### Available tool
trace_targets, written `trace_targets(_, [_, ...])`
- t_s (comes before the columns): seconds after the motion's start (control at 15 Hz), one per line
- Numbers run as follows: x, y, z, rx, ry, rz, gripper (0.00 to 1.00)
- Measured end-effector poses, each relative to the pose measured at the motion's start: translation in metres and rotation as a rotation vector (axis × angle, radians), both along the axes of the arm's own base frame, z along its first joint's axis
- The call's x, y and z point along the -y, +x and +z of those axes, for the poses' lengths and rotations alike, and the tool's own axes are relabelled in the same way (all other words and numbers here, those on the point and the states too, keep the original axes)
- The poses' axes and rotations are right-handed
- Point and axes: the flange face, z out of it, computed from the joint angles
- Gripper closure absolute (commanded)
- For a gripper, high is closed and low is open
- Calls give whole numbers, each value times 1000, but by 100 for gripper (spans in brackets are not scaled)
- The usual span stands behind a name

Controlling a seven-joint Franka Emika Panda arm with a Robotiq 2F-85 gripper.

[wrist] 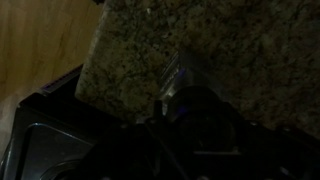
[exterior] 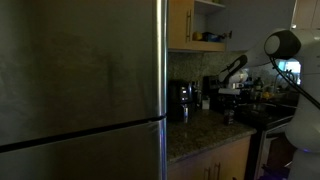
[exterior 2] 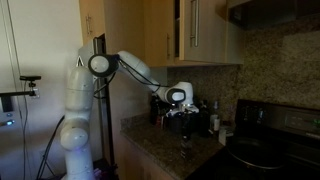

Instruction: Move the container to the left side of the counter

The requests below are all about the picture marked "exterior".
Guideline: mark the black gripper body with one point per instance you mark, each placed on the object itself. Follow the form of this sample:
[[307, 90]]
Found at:
[[229, 95]]

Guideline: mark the small dark container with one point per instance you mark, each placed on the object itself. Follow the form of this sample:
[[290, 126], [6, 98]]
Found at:
[[229, 117]]

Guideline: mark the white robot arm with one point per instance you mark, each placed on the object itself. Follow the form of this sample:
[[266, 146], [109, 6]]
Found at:
[[308, 100]]

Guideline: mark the black countertop appliance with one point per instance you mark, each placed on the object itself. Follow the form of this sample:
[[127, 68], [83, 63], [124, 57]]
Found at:
[[211, 93]]

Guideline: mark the small white cup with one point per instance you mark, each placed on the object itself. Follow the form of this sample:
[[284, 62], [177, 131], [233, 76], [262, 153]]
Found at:
[[206, 103]]

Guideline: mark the dark bottle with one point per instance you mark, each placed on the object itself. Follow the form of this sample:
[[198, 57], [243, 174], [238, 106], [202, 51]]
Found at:
[[258, 84]]

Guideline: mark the small yellow object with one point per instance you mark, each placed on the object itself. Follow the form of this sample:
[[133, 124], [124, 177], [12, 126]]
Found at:
[[266, 95]]

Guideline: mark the black stove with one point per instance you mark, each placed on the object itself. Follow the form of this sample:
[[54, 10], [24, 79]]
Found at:
[[263, 116]]

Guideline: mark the black coffee maker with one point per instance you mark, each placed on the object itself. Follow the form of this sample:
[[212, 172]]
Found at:
[[180, 100]]

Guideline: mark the blue package on shelf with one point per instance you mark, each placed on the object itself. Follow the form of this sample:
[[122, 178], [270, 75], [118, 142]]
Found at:
[[212, 37]]

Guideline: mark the wooden base cabinet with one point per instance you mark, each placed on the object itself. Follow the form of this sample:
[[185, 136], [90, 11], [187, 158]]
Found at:
[[213, 156]]

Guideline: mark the yellow item on shelf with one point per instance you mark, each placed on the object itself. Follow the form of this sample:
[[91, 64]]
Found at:
[[197, 36]]

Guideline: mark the open pale cabinet door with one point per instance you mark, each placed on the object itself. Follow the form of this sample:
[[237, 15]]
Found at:
[[256, 23]]

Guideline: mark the stainless steel refrigerator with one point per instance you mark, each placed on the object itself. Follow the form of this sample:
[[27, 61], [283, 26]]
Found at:
[[80, 66]]

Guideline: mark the stainless steel freezer drawer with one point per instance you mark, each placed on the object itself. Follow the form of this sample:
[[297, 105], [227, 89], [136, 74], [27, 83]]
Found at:
[[86, 156]]

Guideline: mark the open wall cabinet shelf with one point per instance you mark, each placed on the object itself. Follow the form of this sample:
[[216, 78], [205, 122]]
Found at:
[[210, 46]]

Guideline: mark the wooden wall cabinet door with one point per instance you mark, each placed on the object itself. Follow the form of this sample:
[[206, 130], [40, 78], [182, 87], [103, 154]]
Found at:
[[177, 23]]

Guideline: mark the pale corner wall cabinet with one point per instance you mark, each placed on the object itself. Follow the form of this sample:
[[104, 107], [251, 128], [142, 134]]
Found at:
[[306, 13]]

